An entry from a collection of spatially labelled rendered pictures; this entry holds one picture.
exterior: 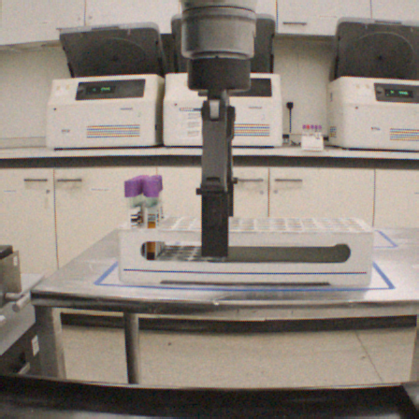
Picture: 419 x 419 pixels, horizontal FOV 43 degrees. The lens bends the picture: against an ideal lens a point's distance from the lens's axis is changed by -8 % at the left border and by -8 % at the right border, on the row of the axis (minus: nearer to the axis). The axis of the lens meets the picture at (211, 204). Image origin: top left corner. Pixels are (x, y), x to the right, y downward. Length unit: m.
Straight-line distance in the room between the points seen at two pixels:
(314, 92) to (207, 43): 2.64
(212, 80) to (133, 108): 2.01
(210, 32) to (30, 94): 2.88
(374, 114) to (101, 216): 1.38
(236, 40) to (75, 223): 2.18
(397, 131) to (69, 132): 1.57
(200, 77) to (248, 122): 1.96
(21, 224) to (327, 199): 1.50
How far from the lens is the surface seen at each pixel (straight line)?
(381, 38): 2.98
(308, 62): 3.27
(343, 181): 2.65
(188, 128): 2.61
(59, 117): 2.74
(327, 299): 0.59
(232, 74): 0.64
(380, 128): 2.68
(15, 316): 0.91
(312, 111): 3.25
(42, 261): 2.84
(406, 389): 0.41
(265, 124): 2.61
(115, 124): 2.65
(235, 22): 0.64
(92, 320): 2.90
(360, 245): 0.64
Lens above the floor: 1.00
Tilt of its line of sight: 8 degrees down
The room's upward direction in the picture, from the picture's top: straight up
